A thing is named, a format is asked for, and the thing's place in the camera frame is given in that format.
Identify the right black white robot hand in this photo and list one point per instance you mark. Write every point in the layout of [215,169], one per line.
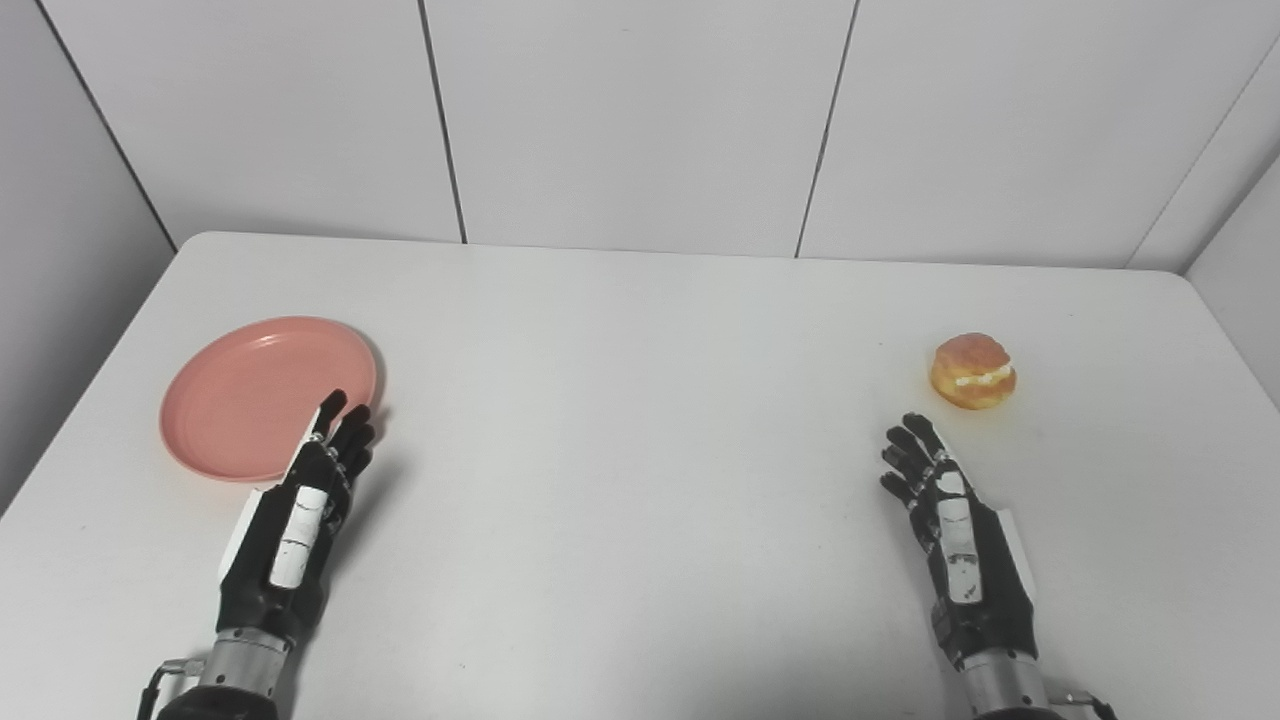
[965,545]

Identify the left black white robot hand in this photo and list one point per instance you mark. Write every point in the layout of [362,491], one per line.
[290,530]

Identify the pink round plate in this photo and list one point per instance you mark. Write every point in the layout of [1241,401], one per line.
[245,395]

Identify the cream puff pastry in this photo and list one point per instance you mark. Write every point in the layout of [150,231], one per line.
[972,372]

